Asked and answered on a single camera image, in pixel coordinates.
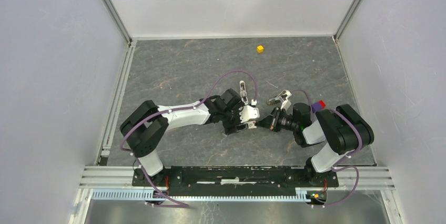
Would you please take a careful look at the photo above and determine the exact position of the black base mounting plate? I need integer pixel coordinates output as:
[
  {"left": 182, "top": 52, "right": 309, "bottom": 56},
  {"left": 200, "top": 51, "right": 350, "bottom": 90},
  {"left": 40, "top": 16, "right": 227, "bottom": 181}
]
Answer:
[{"left": 132, "top": 166, "right": 339, "bottom": 197}]

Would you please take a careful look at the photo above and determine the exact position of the yellow cube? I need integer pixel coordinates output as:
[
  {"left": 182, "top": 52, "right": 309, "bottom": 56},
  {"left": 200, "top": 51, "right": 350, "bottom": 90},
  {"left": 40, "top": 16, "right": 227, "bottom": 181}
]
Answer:
[{"left": 257, "top": 45, "right": 265, "bottom": 53}]

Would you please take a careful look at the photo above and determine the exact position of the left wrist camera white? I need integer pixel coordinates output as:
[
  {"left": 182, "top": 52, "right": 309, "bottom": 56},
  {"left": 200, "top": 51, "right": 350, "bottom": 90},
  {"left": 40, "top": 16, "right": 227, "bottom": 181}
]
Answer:
[{"left": 239, "top": 99, "right": 260, "bottom": 129}]

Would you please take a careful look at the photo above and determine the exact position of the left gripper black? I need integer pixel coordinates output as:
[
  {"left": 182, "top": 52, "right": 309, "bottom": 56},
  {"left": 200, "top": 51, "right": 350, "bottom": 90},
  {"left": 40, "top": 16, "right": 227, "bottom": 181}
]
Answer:
[{"left": 221, "top": 101, "right": 248, "bottom": 136}]

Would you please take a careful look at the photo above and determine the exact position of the purple red block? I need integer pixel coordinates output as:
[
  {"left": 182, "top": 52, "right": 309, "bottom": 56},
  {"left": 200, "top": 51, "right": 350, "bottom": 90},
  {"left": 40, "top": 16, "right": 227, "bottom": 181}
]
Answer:
[{"left": 311, "top": 100, "right": 326, "bottom": 114}]

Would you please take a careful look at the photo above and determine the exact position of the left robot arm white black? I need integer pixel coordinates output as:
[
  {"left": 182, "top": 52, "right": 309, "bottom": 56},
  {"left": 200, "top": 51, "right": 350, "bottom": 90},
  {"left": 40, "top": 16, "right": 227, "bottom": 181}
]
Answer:
[{"left": 119, "top": 89, "right": 260, "bottom": 186}]

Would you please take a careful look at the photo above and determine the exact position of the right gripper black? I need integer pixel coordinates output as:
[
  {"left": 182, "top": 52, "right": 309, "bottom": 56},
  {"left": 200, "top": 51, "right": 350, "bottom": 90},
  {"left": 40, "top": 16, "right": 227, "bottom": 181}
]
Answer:
[{"left": 255, "top": 106, "right": 298, "bottom": 132}]

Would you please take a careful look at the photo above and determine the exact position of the aluminium rail frame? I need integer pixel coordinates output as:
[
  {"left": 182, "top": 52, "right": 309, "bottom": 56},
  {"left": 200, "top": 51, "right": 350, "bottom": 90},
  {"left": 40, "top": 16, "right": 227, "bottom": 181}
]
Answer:
[{"left": 80, "top": 166, "right": 394, "bottom": 202}]

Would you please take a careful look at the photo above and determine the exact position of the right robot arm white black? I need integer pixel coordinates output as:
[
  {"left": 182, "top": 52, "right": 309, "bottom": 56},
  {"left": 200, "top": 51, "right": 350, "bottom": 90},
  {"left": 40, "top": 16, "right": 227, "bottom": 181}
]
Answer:
[{"left": 256, "top": 103, "right": 374, "bottom": 186}]

